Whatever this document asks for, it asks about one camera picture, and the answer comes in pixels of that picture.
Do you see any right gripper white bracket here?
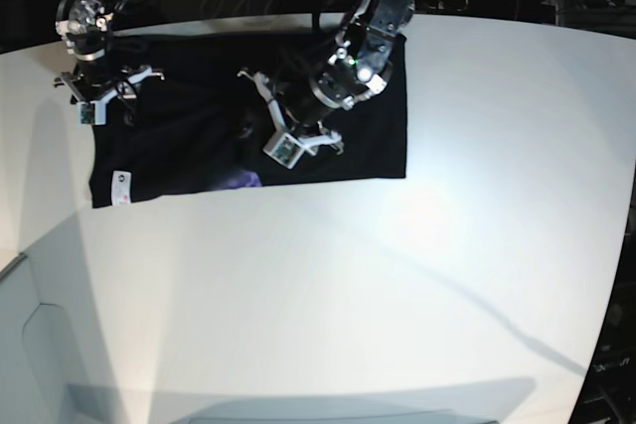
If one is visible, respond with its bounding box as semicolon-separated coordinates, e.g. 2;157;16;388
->
53;65;166;130

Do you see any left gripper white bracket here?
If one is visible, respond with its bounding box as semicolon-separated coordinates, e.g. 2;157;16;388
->
237;69;344;154

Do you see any black T-shirt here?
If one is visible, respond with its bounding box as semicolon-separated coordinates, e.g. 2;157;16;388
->
89;34;407;209

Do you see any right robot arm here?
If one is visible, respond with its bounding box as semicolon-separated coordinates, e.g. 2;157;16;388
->
53;0;165;126

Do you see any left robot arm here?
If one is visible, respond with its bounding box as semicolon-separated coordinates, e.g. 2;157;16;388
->
239;0;415;169

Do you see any white power strip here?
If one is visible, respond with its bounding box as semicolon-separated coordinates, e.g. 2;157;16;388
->
414;0;469;15

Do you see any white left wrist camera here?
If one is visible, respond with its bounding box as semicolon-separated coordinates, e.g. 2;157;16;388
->
263;132;304;170

